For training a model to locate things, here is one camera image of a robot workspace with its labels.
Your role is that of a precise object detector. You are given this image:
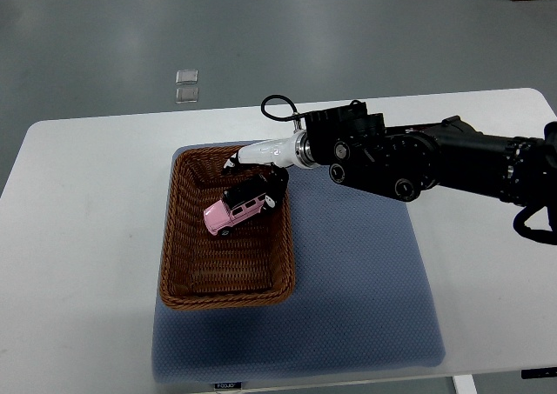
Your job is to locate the black cable loop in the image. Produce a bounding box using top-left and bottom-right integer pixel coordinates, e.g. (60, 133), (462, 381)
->
(260, 95), (304, 132)

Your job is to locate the brown wicker basket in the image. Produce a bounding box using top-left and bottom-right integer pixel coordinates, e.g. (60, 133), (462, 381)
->
(158, 145), (295, 311)

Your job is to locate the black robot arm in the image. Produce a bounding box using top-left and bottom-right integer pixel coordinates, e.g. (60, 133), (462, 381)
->
(223, 100), (556, 245)

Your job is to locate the upper metal floor plate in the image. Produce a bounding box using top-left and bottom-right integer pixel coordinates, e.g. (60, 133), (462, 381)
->
(175, 70), (198, 85)

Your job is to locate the white table leg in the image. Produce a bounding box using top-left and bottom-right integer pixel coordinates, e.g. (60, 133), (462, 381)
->
(453, 374), (478, 394)

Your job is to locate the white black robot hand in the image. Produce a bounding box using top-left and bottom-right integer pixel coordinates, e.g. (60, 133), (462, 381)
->
(221, 135), (305, 210)

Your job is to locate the pink toy car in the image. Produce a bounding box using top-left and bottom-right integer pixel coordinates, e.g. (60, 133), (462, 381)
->
(204, 174), (267, 236)

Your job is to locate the blue grey mat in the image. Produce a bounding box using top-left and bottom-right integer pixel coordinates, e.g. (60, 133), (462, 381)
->
(152, 144), (445, 384)

